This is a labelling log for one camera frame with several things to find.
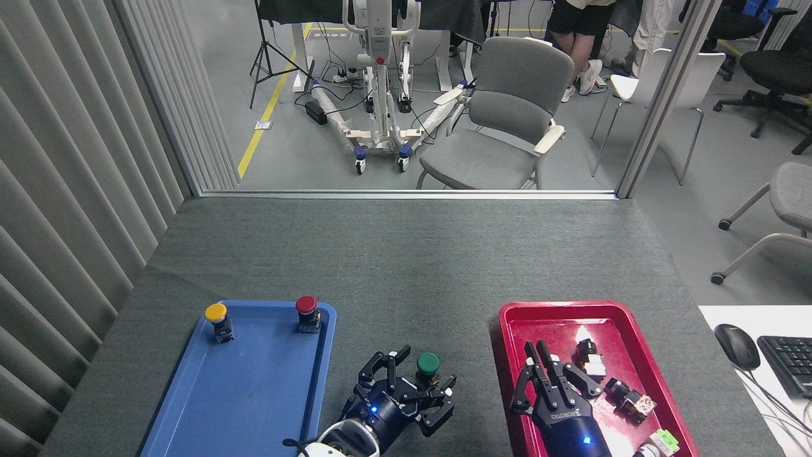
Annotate silver post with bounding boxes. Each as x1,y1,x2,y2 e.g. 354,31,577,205
615,0,724,199

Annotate grey padded armchair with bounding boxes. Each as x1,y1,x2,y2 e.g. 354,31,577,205
416,36,575,190

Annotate black switch with orange end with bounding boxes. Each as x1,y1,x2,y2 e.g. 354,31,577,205
603,377,658,424

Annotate white plastic chair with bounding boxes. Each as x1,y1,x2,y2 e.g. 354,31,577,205
590,49,727,186

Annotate black office chair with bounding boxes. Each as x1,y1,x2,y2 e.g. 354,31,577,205
712,19,812,156
678,0,798,82

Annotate black tripod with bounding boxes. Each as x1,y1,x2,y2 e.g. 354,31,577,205
249,0,315,110

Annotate green and white switch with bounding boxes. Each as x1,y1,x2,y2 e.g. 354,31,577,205
634,428,680,457

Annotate person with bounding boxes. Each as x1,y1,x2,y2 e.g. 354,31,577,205
609,0,674,78
546,0,619,103

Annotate grey chair on castors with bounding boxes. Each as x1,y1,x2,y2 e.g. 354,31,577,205
710,162,812,286

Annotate white stand on wheels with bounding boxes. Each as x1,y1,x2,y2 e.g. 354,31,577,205
310,0,471,175

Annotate red push button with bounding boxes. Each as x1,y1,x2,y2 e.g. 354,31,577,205
295,295,322,334

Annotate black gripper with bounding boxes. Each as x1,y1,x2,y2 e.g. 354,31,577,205
510,340,613,457
344,345,458,446

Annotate black and white switch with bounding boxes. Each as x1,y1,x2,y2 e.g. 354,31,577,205
573,338,607,382

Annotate black keyboard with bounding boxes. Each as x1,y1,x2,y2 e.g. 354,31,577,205
756,335,812,400

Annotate yellow push button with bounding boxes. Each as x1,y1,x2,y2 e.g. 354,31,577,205
204,303,236,344

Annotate green push button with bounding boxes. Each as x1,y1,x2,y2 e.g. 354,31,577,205
415,352,442,389

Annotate black computer mouse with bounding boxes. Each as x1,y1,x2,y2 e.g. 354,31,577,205
714,324,761,372

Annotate beige vertical blinds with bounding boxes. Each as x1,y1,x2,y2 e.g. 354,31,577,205
0,0,240,457

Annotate red plastic tray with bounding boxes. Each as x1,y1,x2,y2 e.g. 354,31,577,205
498,301,700,457

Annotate blue plastic tray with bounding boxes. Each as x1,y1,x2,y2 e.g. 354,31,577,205
140,300,337,457

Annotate grey mouse cable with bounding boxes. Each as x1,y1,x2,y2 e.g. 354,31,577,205
739,368,812,454

